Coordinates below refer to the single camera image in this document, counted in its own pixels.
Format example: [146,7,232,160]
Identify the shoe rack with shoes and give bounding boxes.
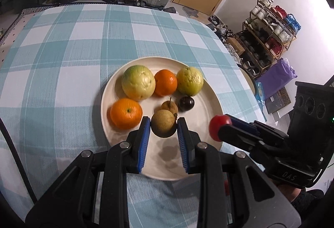
[235,0,301,79]

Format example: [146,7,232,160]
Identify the dark purple cherry tomato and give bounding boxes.
[178,96,195,112]

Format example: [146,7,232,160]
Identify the large yellow guava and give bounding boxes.
[177,67,204,96]

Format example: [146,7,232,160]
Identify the teal checkered tablecloth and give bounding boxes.
[0,4,267,228]

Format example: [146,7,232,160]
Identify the cream enamel bin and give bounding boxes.
[237,64,257,95]

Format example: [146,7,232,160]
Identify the black cable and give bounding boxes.
[0,116,39,204]

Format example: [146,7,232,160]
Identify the red cherry tomato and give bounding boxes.
[208,115,232,142]
[224,180,230,196]

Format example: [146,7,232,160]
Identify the blue plastic bag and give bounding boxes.
[255,82,267,121]

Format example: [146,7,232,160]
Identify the orange mandarin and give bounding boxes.
[108,98,143,130]
[154,70,178,97]

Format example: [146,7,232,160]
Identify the brown longan fruit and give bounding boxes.
[151,110,177,138]
[160,98,178,116]

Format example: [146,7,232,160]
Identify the small yellow guava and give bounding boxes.
[121,65,156,101]

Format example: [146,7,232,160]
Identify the person's right hand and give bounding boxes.
[277,185,301,202]

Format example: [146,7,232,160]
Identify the purple plastic bag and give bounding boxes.
[257,58,297,99]

